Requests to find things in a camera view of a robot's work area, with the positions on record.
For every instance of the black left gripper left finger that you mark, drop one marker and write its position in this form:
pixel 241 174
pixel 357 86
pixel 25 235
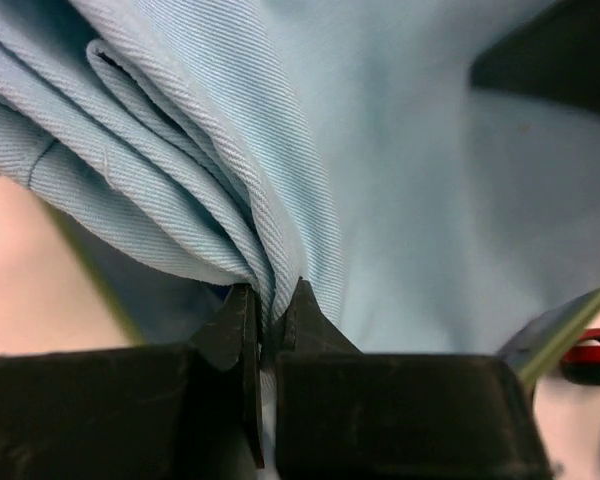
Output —
pixel 185 410

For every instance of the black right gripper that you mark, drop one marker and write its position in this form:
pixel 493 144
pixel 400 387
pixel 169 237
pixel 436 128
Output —
pixel 554 56

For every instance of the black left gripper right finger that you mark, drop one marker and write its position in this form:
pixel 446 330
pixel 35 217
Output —
pixel 344 414

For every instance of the light blue garment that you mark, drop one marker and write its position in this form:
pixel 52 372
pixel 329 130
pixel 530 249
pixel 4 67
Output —
pixel 218 142

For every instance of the green suitcase blue lining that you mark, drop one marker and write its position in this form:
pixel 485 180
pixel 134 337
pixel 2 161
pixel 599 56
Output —
pixel 555 330

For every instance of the red black headphones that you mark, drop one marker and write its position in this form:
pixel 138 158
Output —
pixel 581 363

